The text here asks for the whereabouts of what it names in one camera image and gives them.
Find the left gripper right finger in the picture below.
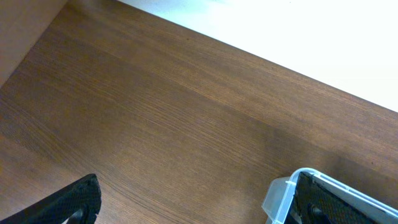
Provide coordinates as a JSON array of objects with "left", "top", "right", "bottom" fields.
[{"left": 294, "top": 172, "right": 382, "bottom": 223}]

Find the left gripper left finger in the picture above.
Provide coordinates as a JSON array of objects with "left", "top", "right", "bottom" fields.
[{"left": 1, "top": 174, "right": 101, "bottom": 224}]

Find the clear plastic storage container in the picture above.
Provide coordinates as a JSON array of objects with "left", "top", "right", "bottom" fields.
[{"left": 262, "top": 168, "right": 397, "bottom": 224}]

